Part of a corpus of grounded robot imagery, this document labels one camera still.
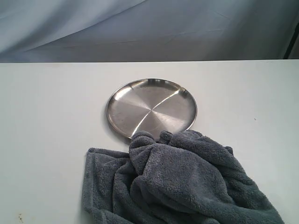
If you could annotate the grey-blue fluffy towel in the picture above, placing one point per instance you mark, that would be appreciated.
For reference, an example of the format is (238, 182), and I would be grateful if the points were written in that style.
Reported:
(183, 178)

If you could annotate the round stainless steel plate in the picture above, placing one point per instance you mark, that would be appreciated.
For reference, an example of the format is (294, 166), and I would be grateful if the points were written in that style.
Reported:
(152, 105)

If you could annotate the blue-grey backdrop cloth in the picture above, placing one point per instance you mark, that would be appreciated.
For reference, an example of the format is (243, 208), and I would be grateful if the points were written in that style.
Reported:
(145, 30)

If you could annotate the black stand pole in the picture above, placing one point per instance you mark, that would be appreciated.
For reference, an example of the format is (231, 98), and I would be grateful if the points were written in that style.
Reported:
(293, 39)

